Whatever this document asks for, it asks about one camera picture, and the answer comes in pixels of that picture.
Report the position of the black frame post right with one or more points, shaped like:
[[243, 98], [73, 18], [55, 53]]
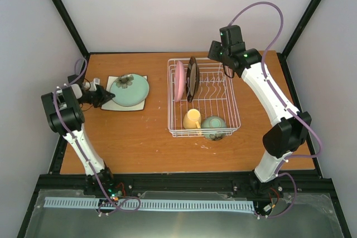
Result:
[[304, 20]]

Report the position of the pink plate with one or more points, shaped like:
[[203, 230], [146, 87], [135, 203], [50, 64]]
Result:
[[179, 81]]

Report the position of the light blue slotted cable duct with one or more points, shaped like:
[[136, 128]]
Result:
[[152, 205]]

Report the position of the teal floral round plate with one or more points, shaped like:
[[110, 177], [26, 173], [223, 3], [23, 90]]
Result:
[[129, 89]]

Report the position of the mint green bowl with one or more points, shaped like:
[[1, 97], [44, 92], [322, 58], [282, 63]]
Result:
[[212, 126]]

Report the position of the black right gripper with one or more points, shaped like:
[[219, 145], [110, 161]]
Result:
[[212, 53]]

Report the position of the black frame post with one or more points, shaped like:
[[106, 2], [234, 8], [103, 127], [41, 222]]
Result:
[[304, 20], [60, 7]]

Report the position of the yellow mug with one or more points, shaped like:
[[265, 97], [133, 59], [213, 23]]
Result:
[[192, 119]]

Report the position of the dark round plate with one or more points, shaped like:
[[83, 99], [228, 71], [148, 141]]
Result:
[[192, 79]]

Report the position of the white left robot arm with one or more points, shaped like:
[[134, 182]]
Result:
[[65, 117]]

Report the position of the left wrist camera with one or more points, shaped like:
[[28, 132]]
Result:
[[91, 85]]

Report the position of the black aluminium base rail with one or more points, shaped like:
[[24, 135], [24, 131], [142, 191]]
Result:
[[235, 184]]

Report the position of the white wire dish rack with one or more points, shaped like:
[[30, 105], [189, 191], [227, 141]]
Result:
[[215, 97]]

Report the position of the square grey black-edged plate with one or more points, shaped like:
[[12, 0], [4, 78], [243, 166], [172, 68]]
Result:
[[112, 106]]

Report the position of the black frame post left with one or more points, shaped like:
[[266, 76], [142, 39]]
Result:
[[60, 7]]

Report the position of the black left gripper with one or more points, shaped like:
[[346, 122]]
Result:
[[103, 97]]

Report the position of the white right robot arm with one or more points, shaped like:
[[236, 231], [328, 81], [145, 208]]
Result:
[[289, 125]]

